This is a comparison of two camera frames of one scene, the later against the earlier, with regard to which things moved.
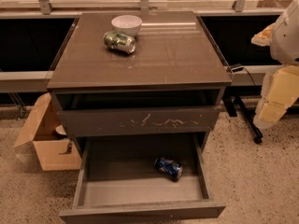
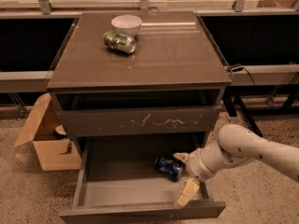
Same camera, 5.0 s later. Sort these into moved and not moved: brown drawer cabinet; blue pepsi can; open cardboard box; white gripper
Moved: white gripper
Not moved: open cardboard box; brown drawer cabinet; blue pepsi can
